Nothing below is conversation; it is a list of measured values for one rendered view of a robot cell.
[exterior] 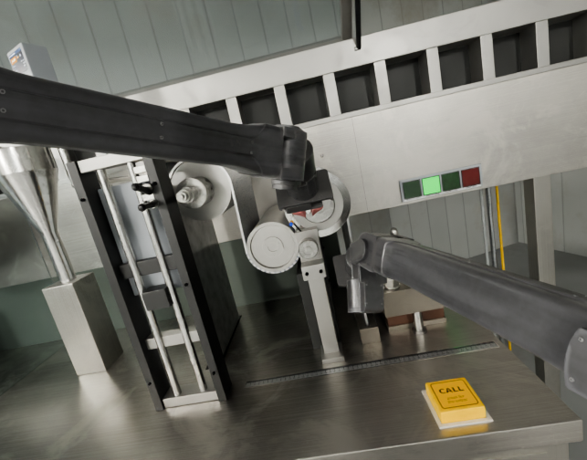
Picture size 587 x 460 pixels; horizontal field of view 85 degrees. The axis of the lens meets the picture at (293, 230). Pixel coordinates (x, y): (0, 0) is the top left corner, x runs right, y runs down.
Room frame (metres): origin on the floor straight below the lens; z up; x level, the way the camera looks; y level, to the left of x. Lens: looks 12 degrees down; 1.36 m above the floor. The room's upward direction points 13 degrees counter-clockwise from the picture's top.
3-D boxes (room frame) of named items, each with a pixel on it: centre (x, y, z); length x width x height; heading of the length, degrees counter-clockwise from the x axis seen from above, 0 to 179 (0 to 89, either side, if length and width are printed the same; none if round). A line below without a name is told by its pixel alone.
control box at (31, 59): (0.79, 0.48, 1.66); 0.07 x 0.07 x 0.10; 59
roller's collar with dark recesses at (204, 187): (0.71, 0.19, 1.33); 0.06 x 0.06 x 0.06; 85
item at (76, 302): (0.88, 0.64, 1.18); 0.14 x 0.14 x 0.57
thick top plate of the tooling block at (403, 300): (0.85, -0.26, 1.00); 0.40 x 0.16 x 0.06; 175
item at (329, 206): (0.69, -0.06, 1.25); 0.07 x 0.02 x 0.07; 85
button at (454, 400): (0.46, -0.20, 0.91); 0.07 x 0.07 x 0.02; 85
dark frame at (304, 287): (0.87, -0.04, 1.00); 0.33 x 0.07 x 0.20; 175
